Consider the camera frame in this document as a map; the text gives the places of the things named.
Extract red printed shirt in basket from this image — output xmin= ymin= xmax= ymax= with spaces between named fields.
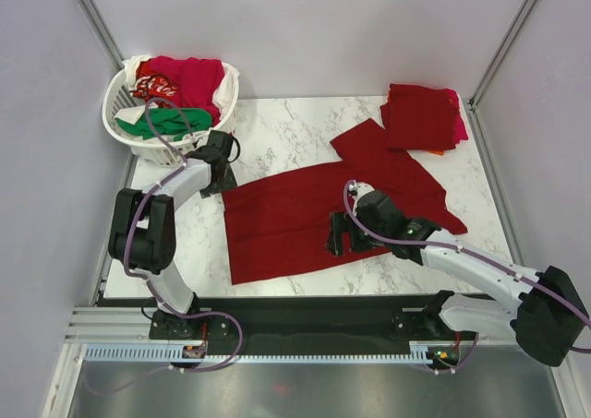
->
xmin=130 ymin=61 xmax=178 ymax=102

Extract slotted cable duct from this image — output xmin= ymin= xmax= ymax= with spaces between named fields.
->
xmin=84 ymin=344 xmax=432 ymax=364

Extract dark red t shirt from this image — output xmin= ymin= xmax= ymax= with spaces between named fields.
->
xmin=223 ymin=119 xmax=468 ymax=284

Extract white shirt in basket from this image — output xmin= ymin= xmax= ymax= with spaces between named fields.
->
xmin=123 ymin=55 xmax=239 ymax=125

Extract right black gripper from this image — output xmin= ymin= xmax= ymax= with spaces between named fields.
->
xmin=324 ymin=209 xmax=388 ymax=256

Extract aluminium frame post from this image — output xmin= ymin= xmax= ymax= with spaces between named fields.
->
xmin=468 ymin=0 xmax=541 ymax=109
xmin=76 ymin=0 xmax=124 ymax=70

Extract right aluminium table rail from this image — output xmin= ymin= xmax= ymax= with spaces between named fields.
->
xmin=463 ymin=99 xmax=525 ymax=266

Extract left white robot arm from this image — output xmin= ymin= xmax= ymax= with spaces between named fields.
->
xmin=108 ymin=130 xmax=241 ymax=338

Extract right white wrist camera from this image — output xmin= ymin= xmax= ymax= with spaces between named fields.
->
xmin=345 ymin=180 xmax=374 ymax=201

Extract folded dark red shirt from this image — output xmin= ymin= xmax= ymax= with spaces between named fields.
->
xmin=380 ymin=83 xmax=456 ymax=151

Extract folded pink shirt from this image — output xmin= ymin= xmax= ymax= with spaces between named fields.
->
xmin=448 ymin=90 xmax=468 ymax=145

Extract white laundry basket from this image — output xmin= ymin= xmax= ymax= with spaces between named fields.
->
xmin=102 ymin=67 xmax=240 ymax=166

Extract left aluminium frame post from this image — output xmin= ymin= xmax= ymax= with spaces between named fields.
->
xmin=76 ymin=0 xmax=124 ymax=70

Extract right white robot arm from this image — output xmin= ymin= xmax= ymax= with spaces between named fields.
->
xmin=325 ymin=181 xmax=590 ymax=367

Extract right aluminium frame post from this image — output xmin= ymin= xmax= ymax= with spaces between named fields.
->
xmin=468 ymin=0 xmax=541 ymax=109

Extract aluminium rail bars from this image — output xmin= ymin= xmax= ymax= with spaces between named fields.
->
xmin=66 ymin=307 xmax=151 ymax=343

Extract green shirt in basket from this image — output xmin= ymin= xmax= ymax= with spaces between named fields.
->
xmin=115 ymin=106 xmax=213 ymax=141

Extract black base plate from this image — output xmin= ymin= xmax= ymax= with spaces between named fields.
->
xmin=148 ymin=293 xmax=481 ymax=358

